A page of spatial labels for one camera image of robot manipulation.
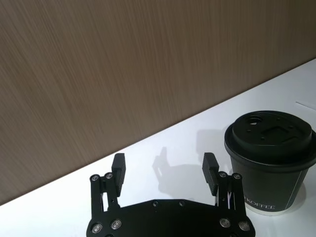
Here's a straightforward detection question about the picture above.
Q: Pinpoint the black paper coffee cup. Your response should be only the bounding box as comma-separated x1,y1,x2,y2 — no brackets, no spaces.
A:
229,154,312,218

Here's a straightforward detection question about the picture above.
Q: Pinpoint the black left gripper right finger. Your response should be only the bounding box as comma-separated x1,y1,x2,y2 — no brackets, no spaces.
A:
202,152,251,235

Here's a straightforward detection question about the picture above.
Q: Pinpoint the black plastic cup lid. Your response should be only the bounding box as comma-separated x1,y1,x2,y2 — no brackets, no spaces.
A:
224,111,316,174

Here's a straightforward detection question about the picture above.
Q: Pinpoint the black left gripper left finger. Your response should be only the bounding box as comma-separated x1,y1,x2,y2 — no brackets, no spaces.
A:
89,153,127,235

